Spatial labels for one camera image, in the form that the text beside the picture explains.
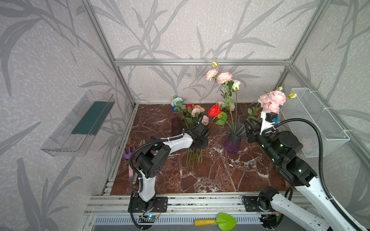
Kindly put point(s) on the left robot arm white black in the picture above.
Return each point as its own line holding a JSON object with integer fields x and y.
{"x": 149, "y": 159}

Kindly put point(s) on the purple ribbed glass vase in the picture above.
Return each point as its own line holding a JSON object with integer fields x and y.
{"x": 233, "y": 142}

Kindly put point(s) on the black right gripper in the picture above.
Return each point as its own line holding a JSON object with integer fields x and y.
{"x": 254, "y": 133}

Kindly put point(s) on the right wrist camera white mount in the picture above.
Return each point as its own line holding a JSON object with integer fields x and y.
{"x": 269, "y": 123}

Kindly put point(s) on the green toy shovel yellow handle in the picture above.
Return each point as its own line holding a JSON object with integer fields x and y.
{"x": 224, "y": 221}

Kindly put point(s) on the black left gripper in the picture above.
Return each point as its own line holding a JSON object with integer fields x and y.
{"x": 201, "y": 130}

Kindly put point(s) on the small pink bud spray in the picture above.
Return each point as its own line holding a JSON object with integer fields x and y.
{"x": 228, "y": 106}

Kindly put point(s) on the white blue flower stem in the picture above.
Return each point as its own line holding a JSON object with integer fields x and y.
{"x": 177, "y": 104}

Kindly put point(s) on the white rosebud stem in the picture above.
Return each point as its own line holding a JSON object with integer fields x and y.
{"x": 235, "y": 89}

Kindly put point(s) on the white wire mesh basket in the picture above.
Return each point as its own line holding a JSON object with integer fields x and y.
{"x": 307, "y": 106}

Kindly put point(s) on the aluminium front rail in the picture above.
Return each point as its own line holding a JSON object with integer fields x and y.
{"x": 182, "y": 209}

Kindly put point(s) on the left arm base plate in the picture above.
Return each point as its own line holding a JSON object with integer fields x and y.
{"x": 157, "y": 204}

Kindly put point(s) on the dark glass cup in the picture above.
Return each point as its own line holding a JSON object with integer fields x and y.
{"x": 176, "y": 120}

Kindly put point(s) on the purple toy rake pink handle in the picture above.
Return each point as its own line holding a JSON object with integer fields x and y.
{"x": 127, "y": 154}

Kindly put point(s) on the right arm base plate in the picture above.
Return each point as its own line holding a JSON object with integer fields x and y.
{"x": 259, "y": 204}

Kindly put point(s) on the red rose stem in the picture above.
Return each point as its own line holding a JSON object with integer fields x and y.
{"x": 223, "y": 118}

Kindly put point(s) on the red orange small flower stem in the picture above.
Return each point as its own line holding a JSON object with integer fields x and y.
{"x": 190, "y": 106}

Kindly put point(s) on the clear plastic wall tray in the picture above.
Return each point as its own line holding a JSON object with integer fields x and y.
{"x": 76, "y": 133}

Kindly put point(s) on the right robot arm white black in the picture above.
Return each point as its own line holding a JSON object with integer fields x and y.
{"x": 282, "y": 150}

